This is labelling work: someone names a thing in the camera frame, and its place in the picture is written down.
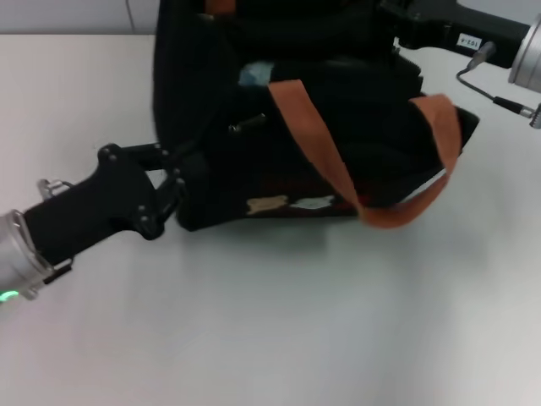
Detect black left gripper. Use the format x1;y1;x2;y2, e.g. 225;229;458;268
23;141;208;272

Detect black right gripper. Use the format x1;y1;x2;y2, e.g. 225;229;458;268
380;0;533;69

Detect black food bag orange handles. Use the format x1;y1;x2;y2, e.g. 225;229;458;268
151;0;481;233

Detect silver pocket zipper pull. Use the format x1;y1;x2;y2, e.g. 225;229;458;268
227;112;268;133

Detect light blue packet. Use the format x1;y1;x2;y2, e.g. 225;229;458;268
238;60;275;89

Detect right gripper connector cable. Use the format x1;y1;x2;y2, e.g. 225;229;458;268
456;41;541;129

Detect gripper connector cable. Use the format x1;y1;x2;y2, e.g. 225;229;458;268
456;41;541;129
36;178;76;200

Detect left gripper connector cable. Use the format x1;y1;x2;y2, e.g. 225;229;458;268
36;178;76;200

